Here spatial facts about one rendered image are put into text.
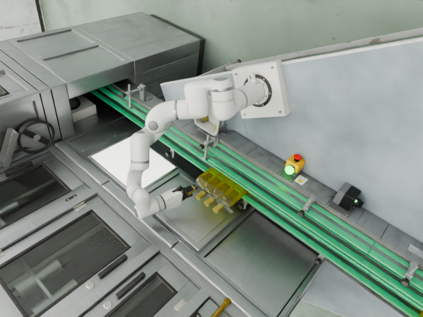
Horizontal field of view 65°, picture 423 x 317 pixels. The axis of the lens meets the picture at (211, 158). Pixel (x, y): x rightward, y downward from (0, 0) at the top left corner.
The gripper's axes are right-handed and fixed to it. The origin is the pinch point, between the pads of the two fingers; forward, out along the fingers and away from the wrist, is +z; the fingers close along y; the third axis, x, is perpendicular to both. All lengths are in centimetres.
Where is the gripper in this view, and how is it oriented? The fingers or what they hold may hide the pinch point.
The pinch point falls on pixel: (188, 191)
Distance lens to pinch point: 169.7
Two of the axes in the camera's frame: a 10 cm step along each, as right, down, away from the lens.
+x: -5.6, -6.1, 5.6
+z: 8.2, -2.9, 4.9
